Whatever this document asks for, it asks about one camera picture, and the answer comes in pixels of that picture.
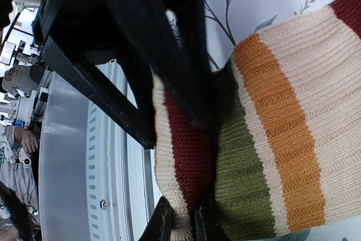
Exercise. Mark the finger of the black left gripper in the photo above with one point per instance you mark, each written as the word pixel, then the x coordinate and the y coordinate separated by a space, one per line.
pixel 138 119
pixel 170 37

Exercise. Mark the striped beige knitted sock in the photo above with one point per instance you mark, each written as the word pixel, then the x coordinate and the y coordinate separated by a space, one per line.
pixel 268 128

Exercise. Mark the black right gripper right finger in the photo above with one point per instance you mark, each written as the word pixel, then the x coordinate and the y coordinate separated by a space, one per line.
pixel 206 226

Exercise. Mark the floral patterned table cloth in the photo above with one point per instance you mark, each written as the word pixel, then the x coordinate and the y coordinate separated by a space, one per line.
pixel 253 1

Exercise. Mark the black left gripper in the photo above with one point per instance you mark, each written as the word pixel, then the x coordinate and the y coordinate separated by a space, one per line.
pixel 96 31

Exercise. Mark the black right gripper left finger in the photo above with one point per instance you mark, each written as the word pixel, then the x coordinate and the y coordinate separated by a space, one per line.
pixel 160 223

